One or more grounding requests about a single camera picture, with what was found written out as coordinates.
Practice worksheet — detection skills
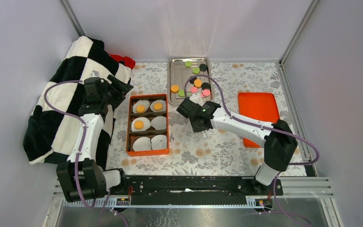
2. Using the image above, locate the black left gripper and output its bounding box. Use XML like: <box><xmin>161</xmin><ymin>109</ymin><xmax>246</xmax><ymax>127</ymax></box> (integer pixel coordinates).
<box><xmin>101</xmin><ymin>74</ymin><xmax>134</xmax><ymax>108</ymax></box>

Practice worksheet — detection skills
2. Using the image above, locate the yellow cookie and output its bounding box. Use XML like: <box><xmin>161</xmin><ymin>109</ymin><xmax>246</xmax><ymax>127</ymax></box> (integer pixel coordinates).
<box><xmin>170</xmin><ymin>85</ymin><xmax>180</xmax><ymax>93</ymax></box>
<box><xmin>134</xmin><ymin>120</ymin><xmax>144</xmax><ymax>130</ymax></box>
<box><xmin>193</xmin><ymin>79</ymin><xmax>202</xmax><ymax>88</ymax></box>
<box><xmin>153</xmin><ymin>102</ymin><xmax>163</xmax><ymax>111</ymax></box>
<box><xmin>136</xmin><ymin>105</ymin><xmax>146</xmax><ymax>113</ymax></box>

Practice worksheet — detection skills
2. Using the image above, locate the stainless steel tray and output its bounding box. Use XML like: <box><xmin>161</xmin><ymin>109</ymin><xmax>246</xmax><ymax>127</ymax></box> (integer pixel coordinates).
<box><xmin>167</xmin><ymin>57</ymin><xmax>212</xmax><ymax>105</ymax></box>

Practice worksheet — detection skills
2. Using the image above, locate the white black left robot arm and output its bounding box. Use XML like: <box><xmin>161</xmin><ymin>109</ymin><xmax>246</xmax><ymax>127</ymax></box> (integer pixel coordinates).
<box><xmin>56</xmin><ymin>75</ymin><xmax>133</xmax><ymax>209</ymax></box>

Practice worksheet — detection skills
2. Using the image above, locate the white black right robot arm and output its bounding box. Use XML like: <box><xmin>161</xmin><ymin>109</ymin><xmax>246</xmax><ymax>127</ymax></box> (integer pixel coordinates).
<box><xmin>176</xmin><ymin>98</ymin><xmax>298</xmax><ymax>195</ymax></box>

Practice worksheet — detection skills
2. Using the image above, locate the black white checkered blanket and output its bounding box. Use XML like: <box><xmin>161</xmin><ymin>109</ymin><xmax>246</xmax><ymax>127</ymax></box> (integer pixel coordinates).
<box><xmin>23</xmin><ymin>36</ymin><xmax>131</xmax><ymax>165</ymax></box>

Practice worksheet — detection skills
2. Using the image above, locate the pink cookie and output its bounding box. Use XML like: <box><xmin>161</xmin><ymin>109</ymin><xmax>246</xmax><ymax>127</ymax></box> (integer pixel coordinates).
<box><xmin>190</xmin><ymin>87</ymin><xmax>199</xmax><ymax>93</ymax></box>
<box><xmin>202</xmin><ymin>89</ymin><xmax>211</xmax><ymax>97</ymax></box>

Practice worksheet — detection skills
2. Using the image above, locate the red cloth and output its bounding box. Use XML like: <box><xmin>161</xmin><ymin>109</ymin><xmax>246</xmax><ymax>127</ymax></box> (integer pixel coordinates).
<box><xmin>109</xmin><ymin>54</ymin><xmax>136</xmax><ymax>70</ymax></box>

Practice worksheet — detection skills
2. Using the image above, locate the white paper cookie liner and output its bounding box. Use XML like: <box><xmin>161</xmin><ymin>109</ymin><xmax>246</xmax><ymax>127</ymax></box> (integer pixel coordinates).
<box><xmin>131</xmin><ymin>117</ymin><xmax>151</xmax><ymax>132</ymax></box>
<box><xmin>132</xmin><ymin>137</ymin><xmax>152</xmax><ymax>151</ymax></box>
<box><xmin>151</xmin><ymin>135</ymin><xmax>168</xmax><ymax>150</ymax></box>
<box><xmin>132</xmin><ymin>100</ymin><xmax>150</xmax><ymax>114</ymax></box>
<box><xmin>151</xmin><ymin>116</ymin><xmax>167</xmax><ymax>130</ymax></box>
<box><xmin>150</xmin><ymin>100</ymin><xmax>167</xmax><ymax>112</ymax></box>

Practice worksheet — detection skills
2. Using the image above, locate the green cookie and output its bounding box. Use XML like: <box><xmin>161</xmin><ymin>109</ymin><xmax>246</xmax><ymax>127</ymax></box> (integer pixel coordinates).
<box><xmin>184</xmin><ymin>61</ymin><xmax>192</xmax><ymax>68</ymax></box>
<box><xmin>178</xmin><ymin>89</ymin><xmax>185</xmax><ymax>98</ymax></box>
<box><xmin>192</xmin><ymin>68</ymin><xmax>200</xmax><ymax>74</ymax></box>

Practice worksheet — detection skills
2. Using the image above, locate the black cookie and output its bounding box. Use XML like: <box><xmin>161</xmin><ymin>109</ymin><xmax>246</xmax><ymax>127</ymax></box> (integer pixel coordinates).
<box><xmin>189</xmin><ymin>77</ymin><xmax>197</xmax><ymax>85</ymax></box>
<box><xmin>199</xmin><ymin>63</ymin><xmax>208</xmax><ymax>71</ymax></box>
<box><xmin>201</xmin><ymin>82</ymin><xmax>211</xmax><ymax>90</ymax></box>

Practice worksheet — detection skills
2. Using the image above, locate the orange cookie box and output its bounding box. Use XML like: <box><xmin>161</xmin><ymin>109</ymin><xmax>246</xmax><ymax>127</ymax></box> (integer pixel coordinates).
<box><xmin>126</xmin><ymin>94</ymin><xmax>170</xmax><ymax>157</ymax></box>

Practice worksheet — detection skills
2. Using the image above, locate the orange box lid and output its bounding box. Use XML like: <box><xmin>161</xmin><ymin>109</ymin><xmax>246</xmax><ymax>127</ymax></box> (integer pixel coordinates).
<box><xmin>237</xmin><ymin>92</ymin><xmax>280</xmax><ymax>149</ymax></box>

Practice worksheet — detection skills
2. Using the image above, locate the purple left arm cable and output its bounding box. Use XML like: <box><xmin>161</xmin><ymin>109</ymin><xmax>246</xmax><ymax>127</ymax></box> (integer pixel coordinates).
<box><xmin>43</xmin><ymin>80</ymin><xmax>129</xmax><ymax>227</ymax></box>

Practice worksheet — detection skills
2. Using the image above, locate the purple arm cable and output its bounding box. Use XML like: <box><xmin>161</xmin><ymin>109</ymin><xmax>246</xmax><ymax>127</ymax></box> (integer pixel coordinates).
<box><xmin>43</xmin><ymin>80</ymin><xmax>129</xmax><ymax>227</ymax></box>
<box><xmin>184</xmin><ymin>74</ymin><xmax>320</xmax><ymax>226</ymax></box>

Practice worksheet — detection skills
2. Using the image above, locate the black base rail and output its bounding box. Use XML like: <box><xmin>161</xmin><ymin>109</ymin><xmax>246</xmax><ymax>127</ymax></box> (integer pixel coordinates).
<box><xmin>111</xmin><ymin>175</ymin><xmax>284</xmax><ymax>206</ymax></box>

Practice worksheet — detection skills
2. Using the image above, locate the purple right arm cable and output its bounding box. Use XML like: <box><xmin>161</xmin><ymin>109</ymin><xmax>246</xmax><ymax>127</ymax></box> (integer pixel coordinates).
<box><xmin>184</xmin><ymin>74</ymin><xmax>320</xmax><ymax>226</ymax></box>

